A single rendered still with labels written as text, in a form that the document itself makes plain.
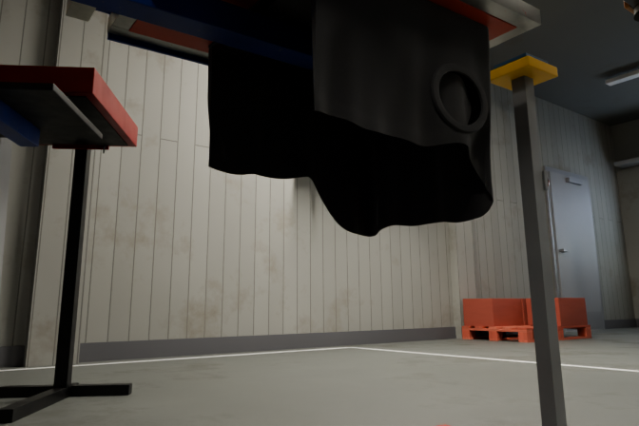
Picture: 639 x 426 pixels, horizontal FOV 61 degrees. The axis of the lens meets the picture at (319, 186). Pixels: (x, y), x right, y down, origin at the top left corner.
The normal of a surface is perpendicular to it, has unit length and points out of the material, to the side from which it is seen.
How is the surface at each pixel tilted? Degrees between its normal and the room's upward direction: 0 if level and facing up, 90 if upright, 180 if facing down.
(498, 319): 90
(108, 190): 90
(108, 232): 90
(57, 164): 90
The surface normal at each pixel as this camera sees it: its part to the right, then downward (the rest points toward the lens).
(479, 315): -0.80, -0.12
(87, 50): 0.60, -0.18
